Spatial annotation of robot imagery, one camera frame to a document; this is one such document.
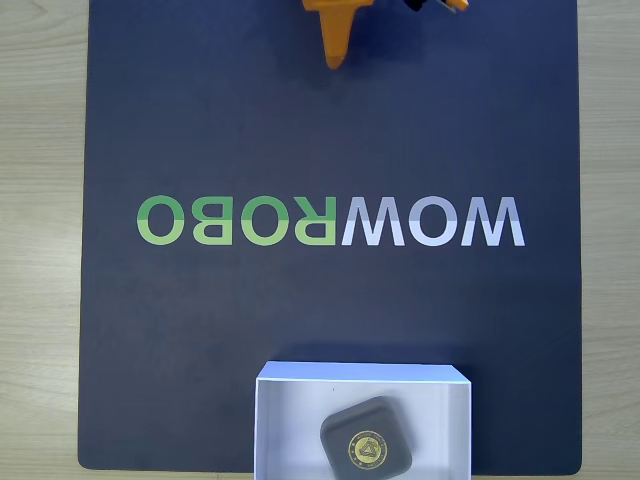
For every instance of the grey square usb device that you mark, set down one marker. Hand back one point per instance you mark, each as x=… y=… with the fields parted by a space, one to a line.
x=350 y=425

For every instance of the dark mat with WOWROBO print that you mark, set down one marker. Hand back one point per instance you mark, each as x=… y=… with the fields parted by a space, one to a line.
x=250 y=125

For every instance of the white cardboard box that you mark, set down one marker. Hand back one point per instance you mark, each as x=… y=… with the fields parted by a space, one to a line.
x=290 y=425

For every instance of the orange camera mount with board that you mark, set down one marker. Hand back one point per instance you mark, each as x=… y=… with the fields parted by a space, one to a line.
x=459 y=4

